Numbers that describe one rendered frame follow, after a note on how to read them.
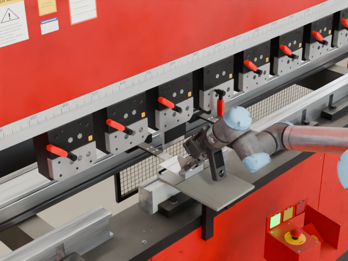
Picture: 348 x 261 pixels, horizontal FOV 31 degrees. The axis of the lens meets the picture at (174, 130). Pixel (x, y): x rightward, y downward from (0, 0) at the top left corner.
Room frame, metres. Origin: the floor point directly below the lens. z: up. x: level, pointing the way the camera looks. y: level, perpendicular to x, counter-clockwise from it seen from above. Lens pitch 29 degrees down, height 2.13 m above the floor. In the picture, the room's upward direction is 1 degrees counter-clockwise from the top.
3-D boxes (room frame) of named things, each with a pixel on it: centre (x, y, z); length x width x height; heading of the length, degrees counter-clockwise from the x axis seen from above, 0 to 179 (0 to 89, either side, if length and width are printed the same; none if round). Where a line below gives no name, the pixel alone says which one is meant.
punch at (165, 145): (1.82, 0.00, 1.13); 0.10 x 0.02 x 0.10; 134
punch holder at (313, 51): (2.36, -0.56, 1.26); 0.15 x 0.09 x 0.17; 134
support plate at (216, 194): (1.72, -0.10, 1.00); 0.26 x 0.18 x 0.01; 44
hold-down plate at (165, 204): (1.81, -0.07, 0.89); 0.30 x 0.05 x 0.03; 134
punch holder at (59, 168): (1.53, 0.31, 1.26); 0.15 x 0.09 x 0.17; 134
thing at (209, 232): (1.69, -0.13, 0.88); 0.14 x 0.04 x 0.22; 44
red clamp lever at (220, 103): (1.88, -0.15, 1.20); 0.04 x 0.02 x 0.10; 44
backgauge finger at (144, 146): (1.95, 0.11, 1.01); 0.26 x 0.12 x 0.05; 44
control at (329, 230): (1.72, -0.44, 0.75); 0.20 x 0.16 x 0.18; 126
